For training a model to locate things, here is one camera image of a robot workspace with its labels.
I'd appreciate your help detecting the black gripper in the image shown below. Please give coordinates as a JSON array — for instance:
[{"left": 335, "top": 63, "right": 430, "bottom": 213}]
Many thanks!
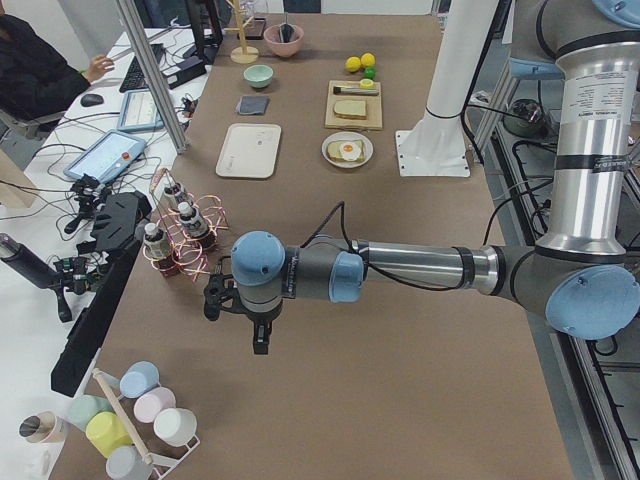
[{"left": 244, "top": 305, "right": 280, "bottom": 354}]

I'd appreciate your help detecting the white round plate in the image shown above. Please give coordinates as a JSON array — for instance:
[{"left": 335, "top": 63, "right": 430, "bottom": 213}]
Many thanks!
[{"left": 321, "top": 131, "right": 374, "bottom": 169}]

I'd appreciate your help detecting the bread slice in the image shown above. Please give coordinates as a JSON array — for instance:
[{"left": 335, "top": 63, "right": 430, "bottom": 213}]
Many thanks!
[
  {"left": 327, "top": 140, "right": 365, "bottom": 162},
  {"left": 333, "top": 100, "right": 368, "bottom": 120}
]

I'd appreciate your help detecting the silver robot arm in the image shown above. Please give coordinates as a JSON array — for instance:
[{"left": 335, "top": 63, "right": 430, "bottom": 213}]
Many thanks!
[{"left": 229, "top": 1, "right": 639, "bottom": 354}]

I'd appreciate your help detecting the cream rabbit tray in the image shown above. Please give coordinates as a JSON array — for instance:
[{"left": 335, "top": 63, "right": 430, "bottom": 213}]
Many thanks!
[{"left": 215, "top": 123, "right": 282, "bottom": 179}]

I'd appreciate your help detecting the pink cup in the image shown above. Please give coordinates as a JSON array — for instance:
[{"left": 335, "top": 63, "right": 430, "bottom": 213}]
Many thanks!
[{"left": 133, "top": 386, "right": 176, "bottom": 424}]

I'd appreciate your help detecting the blue cup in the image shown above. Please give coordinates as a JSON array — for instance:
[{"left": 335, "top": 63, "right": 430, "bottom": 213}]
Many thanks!
[{"left": 119, "top": 361, "right": 160, "bottom": 399}]

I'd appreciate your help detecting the white cup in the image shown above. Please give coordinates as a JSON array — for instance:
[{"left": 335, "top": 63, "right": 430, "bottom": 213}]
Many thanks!
[{"left": 153, "top": 408, "right": 197, "bottom": 447}]

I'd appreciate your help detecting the dark drink bottle two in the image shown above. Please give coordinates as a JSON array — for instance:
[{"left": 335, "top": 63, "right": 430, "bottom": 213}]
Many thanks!
[{"left": 178, "top": 202, "right": 207, "bottom": 239}]

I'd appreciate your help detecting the dark drink bottle three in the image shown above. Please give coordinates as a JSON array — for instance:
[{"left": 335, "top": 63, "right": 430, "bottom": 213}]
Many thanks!
[{"left": 144, "top": 222, "right": 170, "bottom": 260}]

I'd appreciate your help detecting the dark drink bottle one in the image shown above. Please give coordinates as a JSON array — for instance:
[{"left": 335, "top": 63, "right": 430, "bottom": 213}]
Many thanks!
[{"left": 163, "top": 183, "right": 191, "bottom": 211}]

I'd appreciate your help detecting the yellow cup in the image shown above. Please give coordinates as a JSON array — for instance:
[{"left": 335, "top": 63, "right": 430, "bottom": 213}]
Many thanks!
[{"left": 85, "top": 411, "right": 133, "bottom": 458}]

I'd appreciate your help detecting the grey cup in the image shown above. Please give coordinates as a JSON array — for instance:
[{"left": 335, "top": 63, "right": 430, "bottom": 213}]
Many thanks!
[{"left": 106, "top": 446, "right": 153, "bottom": 480}]

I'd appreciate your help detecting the green cup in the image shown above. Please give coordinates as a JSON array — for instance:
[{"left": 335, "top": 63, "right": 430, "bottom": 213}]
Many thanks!
[{"left": 66, "top": 394, "right": 113, "bottom": 432}]

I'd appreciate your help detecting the bread slice on plate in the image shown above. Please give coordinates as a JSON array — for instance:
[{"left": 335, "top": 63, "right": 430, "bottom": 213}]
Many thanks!
[{"left": 327, "top": 140, "right": 365, "bottom": 162}]

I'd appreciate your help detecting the fried egg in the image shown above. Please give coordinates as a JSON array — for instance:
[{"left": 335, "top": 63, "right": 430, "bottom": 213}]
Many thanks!
[{"left": 338, "top": 141, "right": 363, "bottom": 162}]

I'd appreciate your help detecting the grey folded cloth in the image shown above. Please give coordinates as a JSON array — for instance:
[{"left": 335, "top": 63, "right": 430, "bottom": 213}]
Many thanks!
[{"left": 236, "top": 95, "right": 270, "bottom": 116}]

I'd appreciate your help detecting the teach pendant near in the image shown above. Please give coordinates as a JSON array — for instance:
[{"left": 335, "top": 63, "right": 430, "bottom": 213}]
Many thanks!
[{"left": 63, "top": 130, "right": 147, "bottom": 184}]

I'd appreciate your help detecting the teach pendant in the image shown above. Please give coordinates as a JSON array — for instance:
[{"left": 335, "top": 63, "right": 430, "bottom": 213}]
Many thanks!
[
  {"left": 63, "top": 130, "right": 147, "bottom": 184},
  {"left": 117, "top": 89, "right": 164, "bottom": 133}
]

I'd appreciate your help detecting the black tumbler flask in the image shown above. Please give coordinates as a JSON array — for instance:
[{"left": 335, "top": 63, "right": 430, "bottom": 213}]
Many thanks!
[{"left": 1, "top": 233, "right": 57, "bottom": 290}]

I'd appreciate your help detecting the wooden cutting board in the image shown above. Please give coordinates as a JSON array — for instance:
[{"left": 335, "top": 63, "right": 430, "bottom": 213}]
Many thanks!
[{"left": 324, "top": 80, "right": 383, "bottom": 130}]

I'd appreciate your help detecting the teach pendant far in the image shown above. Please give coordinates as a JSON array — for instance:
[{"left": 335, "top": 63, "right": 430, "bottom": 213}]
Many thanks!
[{"left": 117, "top": 89, "right": 164, "bottom": 133}]

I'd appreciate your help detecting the mint green bowl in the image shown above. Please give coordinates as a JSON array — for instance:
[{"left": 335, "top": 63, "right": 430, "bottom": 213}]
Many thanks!
[{"left": 243, "top": 64, "right": 274, "bottom": 89}]

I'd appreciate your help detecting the yellow lemon squeezer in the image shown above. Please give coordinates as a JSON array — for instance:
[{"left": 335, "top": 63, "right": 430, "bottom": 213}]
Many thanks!
[{"left": 346, "top": 78, "right": 377, "bottom": 91}]

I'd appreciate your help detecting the wooden mug tree stand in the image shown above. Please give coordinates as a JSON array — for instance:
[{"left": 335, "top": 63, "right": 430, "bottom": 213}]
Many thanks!
[{"left": 226, "top": 0, "right": 259, "bottom": 65}]

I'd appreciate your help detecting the yellow lemon near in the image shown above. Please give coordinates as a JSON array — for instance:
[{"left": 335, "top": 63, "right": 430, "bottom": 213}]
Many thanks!
[{"left": 344, "top": 56, "right": 362, "bottom": 73}]

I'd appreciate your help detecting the yellow lemon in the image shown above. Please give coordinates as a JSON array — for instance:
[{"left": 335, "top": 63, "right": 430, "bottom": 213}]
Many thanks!
[
  {"left": 344, "top": 56, "right": 362, "bottom": 73},
  {"left": 360, "top": 52, "right": 376, "bottom": 68}
]

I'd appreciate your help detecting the black keyboard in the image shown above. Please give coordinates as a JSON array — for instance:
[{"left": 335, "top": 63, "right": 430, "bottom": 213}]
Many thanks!
[{"left": 119, "top": 43, "right": 165, "bottom": 93}]

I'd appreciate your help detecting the black computer mouse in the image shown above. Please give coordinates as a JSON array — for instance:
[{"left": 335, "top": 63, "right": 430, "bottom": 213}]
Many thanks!
[{"left": 80, "top": 93, "right": 104, "bottom": 108}]

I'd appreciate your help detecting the yellow lemon far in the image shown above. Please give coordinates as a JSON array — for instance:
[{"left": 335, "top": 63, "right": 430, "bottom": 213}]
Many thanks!
[{"left": 360, "top": 52, "right": 376, "bottom": 68}]

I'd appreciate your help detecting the pink bowl with ice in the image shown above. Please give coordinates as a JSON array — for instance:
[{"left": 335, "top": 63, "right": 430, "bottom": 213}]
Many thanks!
[{"left": 263, "top": 22, "right": 306, "bottom": 58}]

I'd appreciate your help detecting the steel ice scoop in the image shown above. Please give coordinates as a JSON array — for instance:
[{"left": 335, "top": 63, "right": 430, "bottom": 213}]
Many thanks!
[{"left": 279, "top": 12, "right": 295, "bottom": 43}]

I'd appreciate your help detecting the seated person in black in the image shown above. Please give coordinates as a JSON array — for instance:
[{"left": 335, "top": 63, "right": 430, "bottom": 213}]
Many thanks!
[{"left": 1, "top": 13, "right": 114, "bottom": 120}]

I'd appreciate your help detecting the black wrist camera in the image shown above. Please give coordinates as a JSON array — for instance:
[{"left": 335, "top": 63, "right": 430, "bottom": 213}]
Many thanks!
[{"left": 203, "top": 273, "right": 244, "bottom": 321}]

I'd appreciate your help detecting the copper wire bottle rack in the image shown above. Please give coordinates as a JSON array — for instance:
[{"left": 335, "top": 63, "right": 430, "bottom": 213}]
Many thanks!
[{"left": 144, "top": 167, "right": 229, "bottom": 281}]

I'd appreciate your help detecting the white wire cup rack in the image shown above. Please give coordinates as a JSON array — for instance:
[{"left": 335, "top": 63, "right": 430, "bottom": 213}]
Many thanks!
[{"left": 92, "top": 368, "right": 201, "bottom": 479}]

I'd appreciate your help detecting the steel black-tipped knife handle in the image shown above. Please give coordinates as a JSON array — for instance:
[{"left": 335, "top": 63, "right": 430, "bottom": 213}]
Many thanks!
[{"left": 332, "top": 86, "right": 380, "bottom": 96}]

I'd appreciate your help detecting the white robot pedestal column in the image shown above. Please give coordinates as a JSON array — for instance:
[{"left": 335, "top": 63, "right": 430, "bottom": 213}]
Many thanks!
[{"left": 396, "top": 0, "right": 499, "bottom": 177}]

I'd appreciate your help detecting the aluminium frame post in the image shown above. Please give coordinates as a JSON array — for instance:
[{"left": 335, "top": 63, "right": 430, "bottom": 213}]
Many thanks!
[{"left": 115, "top": 0, "right": 187, "bottom": 154}]

